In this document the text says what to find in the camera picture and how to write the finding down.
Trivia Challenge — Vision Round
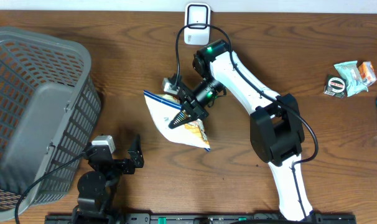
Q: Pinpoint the small green box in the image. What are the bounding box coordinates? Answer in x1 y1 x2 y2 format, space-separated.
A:
323 75 347 98

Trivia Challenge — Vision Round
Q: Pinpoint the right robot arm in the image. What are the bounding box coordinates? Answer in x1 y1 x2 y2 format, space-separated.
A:
164 40 314 221

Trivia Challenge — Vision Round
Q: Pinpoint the white barcode scanner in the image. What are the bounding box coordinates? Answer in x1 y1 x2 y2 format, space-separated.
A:
184 2 211 45

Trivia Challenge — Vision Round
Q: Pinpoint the teal tissue packet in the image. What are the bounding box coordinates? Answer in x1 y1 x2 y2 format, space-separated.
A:
334 60 368 97

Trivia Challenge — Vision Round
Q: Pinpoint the yellow snack bag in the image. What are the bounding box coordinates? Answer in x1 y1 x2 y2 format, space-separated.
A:
144 90 211 152

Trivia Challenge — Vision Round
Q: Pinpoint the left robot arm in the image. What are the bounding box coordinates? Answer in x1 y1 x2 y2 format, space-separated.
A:
70 135 144 224

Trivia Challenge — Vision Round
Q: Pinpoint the small orange box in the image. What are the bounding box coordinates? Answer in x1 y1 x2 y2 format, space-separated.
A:
358 62 377 86

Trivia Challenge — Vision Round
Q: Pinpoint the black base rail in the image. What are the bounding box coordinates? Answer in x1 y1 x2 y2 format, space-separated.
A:
45 212 357 224

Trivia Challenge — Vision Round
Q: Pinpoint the grey plastic basket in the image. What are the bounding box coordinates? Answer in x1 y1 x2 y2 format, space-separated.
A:
0 27 101 222

